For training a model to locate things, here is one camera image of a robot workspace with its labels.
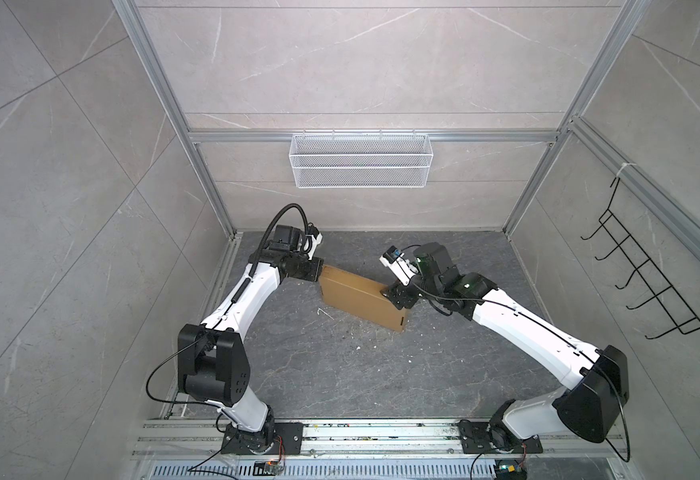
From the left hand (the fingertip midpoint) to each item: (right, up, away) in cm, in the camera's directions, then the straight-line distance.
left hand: (318, 262), depth 87 cm
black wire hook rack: (+77, -6, -25) cm, 81 cm away
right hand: (+21, -4, -8) cm, 23 cm away
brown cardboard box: (+13, -10, -4) cm, 16 cm away
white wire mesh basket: (+13, +35, +13) cm, 39 cm away
